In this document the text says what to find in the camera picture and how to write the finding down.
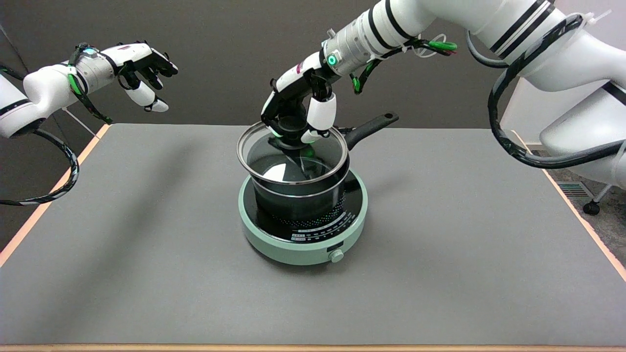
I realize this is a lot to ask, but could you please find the black saucepan with handle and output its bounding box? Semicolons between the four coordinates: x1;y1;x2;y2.
238;112;399;223

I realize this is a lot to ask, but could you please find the black sleeved left arm cable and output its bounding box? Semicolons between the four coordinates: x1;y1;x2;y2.
0;128;80;206

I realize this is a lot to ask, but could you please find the green round induction cooker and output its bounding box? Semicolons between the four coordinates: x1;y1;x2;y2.
238;171;368;266

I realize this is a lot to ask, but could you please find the black sleeved right arm cable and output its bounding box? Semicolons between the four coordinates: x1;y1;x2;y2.
465;14;626;169

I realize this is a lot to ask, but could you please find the green black wrist cable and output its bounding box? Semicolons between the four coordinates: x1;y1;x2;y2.
67;43;114;124
350;39;458;94

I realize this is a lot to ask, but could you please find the black sleeved arm cable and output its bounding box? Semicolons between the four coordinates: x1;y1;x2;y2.
465;14;626;169
0;128;80;206

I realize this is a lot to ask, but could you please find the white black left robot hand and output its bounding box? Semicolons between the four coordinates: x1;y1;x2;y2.
102;42;179;113

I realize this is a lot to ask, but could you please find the green black right wrist cable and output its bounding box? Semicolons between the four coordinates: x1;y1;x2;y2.
350;39;458;94

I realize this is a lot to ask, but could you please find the floor vent grille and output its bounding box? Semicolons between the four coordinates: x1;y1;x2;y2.
558;181;595;198

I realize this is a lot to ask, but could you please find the green black left wrist cable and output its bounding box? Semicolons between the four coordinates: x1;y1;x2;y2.
67;43;114;124

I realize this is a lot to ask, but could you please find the glass pot lid black knob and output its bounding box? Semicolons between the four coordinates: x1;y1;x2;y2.
237;121;349;185

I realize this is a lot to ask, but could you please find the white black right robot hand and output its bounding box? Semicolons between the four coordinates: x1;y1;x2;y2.
261;49;338;145

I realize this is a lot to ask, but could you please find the stand leg with black caster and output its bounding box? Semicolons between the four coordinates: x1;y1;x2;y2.
583;183;614;216

